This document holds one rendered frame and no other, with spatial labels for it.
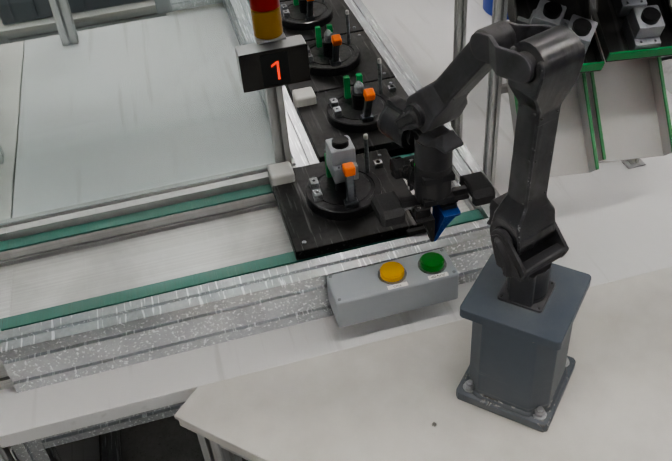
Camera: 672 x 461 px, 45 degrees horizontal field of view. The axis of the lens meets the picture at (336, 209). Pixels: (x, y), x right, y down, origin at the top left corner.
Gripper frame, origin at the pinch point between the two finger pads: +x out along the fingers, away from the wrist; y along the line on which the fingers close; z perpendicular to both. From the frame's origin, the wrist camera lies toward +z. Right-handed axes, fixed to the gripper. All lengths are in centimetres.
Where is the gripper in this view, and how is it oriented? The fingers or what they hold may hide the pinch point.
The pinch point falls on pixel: (432, 223)
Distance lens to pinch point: 129.2
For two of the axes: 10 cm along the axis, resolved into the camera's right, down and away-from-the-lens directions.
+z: -2.6, -5.9, 7.6
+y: -9.6, 2.2, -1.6
